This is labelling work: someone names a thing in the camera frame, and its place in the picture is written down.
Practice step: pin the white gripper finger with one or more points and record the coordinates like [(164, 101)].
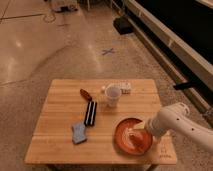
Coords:
[(133, 136)]

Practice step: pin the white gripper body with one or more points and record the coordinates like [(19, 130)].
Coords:
[(139, 129)]

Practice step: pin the orange ceramic bowl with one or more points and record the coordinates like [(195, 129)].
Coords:
[(130, 141)]

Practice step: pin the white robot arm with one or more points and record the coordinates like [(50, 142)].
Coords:
[(175, 117)]

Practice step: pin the white small box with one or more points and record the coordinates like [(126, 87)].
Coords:
[(125, 87)]

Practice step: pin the white plastic cup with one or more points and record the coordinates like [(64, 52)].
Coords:
[(113, 95)]

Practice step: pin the black and white striped block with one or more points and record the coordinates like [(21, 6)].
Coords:
[(90, 114)]

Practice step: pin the blue sponge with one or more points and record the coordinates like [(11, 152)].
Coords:
[(78, 133)]

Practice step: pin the wooden table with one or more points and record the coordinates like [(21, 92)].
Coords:
[(51, 142)]

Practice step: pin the small brown oval object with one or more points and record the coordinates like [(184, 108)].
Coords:
[(85, 95)]

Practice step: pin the black floor box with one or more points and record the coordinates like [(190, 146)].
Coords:
[(122, 25)]

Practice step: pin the equipment base with cables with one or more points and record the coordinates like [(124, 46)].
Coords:
[(63, 5)]

